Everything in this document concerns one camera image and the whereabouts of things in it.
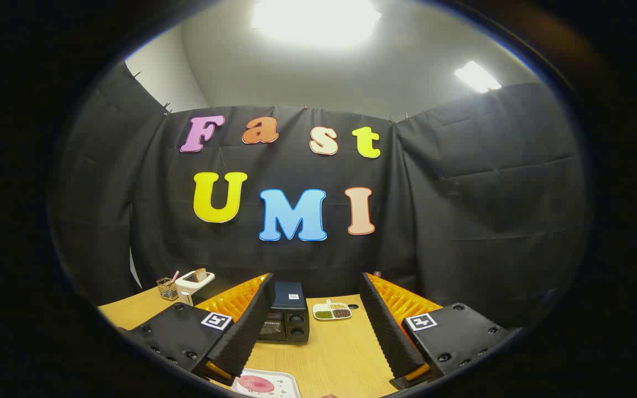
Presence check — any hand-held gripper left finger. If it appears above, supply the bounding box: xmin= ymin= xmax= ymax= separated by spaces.
xmin=117 ymin=272 xmax=276 ymax=387

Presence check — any white bread toaster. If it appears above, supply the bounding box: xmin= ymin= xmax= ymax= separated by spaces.
xmin=175 ymin=269 xmax=216 ymax=306

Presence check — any large ceiling light panel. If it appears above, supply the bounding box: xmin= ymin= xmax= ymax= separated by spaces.
xmin=251 ymin=0 xmax=383 ymax=48

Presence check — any pink ham slice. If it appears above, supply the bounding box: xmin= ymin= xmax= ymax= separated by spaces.
xmin=237 ymin=375 xmax=275 ymax=394

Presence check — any small ceiling light panel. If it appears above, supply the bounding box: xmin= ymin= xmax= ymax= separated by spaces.
xmin=454 ymin=61 xmax=503 ymax=93

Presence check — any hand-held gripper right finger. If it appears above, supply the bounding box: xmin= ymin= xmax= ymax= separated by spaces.
xmin=359 ymin=272 xmax=524 ymax=390

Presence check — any black toaster oven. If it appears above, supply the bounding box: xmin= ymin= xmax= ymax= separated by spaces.
xmin=258 ymin=281 xmax=310 ymax=343

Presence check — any white food tray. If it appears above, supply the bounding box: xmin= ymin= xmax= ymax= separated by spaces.
xmin=232 ymin=368 xmax=301 ymax=398

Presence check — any white divided bean dish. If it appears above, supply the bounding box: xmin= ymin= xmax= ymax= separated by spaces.
xmin=312 ymin=300 xmax=352 ymax=321

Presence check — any wire mesh holder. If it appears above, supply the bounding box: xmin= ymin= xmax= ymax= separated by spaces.
xmin=156 ymin=276 xmax=180 ymax=301

